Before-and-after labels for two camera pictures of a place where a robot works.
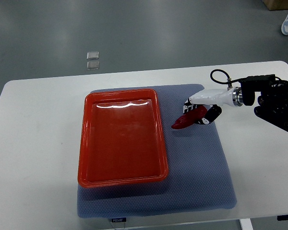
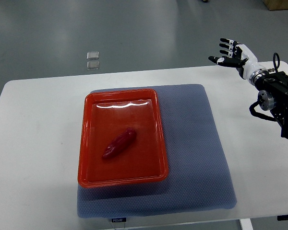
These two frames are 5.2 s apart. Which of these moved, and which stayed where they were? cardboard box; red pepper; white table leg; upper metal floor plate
Moved: red pepper
Stayed: white table leg; upper metal floor plate; cardboard box
